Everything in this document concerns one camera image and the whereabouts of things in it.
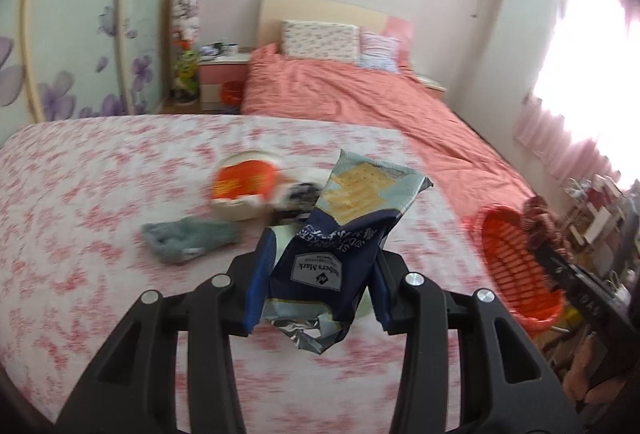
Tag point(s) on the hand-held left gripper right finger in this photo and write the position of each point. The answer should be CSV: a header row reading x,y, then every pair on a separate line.
x,y
384,299

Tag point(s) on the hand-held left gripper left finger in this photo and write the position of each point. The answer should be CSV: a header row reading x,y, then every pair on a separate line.
x,y
262,266

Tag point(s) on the orange plastic basket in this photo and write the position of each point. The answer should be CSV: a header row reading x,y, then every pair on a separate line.
x,y
515,274

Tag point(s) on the brown patterned wrapper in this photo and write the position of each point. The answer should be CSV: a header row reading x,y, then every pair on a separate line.
x,y
542,219

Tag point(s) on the red and white paper cup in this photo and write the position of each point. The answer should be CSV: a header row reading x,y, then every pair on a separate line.
x,y
245,181

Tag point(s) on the blue cracker packet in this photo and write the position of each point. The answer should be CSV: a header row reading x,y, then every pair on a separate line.
x,y
345,214

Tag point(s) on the person's right hand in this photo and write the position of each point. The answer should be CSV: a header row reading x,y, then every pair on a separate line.
x,y
585,359

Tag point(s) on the dark crumpled wrapper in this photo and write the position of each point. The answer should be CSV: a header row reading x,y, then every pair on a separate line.
x,y
297,199

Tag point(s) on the grey cloth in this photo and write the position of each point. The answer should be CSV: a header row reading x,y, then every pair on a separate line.
x,y
190,239

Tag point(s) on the red waste bin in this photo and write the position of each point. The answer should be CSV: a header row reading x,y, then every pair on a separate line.
x,y
232,97

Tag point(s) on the pink floral bedsheet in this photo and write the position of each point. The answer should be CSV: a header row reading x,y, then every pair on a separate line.
x,y
100,194

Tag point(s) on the coral bed blanket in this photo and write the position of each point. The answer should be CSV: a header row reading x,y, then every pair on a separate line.
x,y
360,109

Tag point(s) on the pink and white nightstand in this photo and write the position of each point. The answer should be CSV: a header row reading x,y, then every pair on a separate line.
x,y
220,79

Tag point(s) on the pink curtain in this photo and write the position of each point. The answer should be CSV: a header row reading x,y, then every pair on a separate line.
x,y
575,79

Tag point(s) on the white mug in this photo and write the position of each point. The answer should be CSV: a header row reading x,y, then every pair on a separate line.
x,y
232,49

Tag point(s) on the small white nightstand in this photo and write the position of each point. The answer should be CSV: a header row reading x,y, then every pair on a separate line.
x,y
432,83

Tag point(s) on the floral pillow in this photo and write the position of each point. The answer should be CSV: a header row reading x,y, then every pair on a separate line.
x,y
320,42

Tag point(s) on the tall toy display tube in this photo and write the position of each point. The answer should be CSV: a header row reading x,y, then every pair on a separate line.
x,y
186,44

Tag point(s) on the striped pillow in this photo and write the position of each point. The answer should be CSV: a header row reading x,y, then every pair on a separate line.
x,y
380,52

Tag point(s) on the beige and pink headboard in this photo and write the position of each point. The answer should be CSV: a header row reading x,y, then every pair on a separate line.
x,y
320,7

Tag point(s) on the floral wardrobe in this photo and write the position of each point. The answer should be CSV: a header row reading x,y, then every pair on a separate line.
x,y
75,29

